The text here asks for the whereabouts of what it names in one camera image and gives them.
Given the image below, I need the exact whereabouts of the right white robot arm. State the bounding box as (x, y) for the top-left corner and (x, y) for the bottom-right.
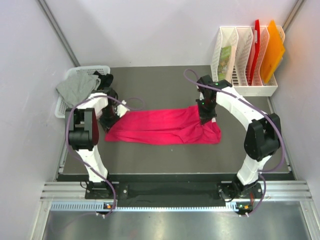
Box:
(196, 75), (281, 201)

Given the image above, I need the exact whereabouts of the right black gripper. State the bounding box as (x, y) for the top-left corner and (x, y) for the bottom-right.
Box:
(196, 97), (217, 126)

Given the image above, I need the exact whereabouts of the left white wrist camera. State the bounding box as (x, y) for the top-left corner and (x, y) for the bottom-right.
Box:
(115, 100), (130, 118)

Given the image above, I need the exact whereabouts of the white laundry basket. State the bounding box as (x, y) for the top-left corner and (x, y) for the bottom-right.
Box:
(55, 65), (111, 118)

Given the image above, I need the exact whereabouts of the white file organizer rack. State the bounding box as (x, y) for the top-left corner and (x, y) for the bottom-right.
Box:
(210, 26), (278, 97)

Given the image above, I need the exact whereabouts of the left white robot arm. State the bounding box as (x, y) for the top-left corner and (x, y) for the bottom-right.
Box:
(65, 87), (121, 199)

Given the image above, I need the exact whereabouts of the red folder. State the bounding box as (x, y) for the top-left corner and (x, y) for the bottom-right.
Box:
(246, 19), (260, 86)

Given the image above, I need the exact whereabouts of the magenta t shirt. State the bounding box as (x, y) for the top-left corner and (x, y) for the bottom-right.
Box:
(104, 105), (222, 145)

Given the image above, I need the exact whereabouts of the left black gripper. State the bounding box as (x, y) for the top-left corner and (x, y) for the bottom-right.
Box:
(98, 105), (122, 134)

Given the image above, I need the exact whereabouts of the green book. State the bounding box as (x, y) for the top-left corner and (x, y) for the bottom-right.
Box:
(217, 45), (236, 82)

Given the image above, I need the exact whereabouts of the orange folder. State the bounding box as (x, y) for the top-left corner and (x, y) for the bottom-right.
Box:
(259, 19), (286, 85)

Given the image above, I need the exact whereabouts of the black t shirt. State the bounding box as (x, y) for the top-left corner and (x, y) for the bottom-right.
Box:
(93, 71), (114, 90)

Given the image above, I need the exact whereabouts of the grey t shirt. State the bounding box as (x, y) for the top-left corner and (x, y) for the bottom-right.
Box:
(56, 72), (101, 108)

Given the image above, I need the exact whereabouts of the aluminium frame rail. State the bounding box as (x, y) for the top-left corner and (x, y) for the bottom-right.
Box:
(30, 180), (320, 240)

